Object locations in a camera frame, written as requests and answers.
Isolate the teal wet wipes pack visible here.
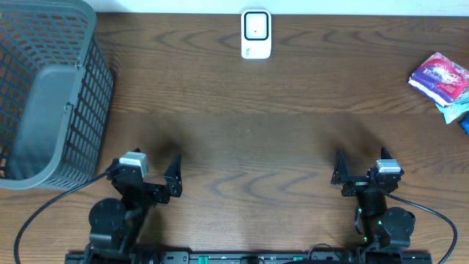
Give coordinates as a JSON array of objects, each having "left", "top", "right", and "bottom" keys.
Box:
[{"left": 436, "top": 89, "right": 468, "bottom": 124}]

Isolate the blue Oreo cookie pack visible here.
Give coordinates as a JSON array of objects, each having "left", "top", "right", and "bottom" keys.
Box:
[{"left": 459, "top": 113, "right": 469, "bottom": 135}]

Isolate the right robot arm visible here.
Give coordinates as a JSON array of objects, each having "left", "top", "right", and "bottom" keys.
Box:
[{"left": 331, "top": 148, "right": 416, "bottom": 263}]

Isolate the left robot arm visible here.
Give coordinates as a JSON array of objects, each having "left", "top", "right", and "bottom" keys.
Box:
[{"left": 84, "top": 149, "right": 182, "bottom": 263}]

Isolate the grey plastic mesh basket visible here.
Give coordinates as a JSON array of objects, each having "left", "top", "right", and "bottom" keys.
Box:
[{"left": 1, "top": 1, "right": 114, "bottom": 190}]

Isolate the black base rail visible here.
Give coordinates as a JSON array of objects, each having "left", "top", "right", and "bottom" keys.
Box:
[{"left": 65, "top": 249, "right": 433, "bottom": 264}]

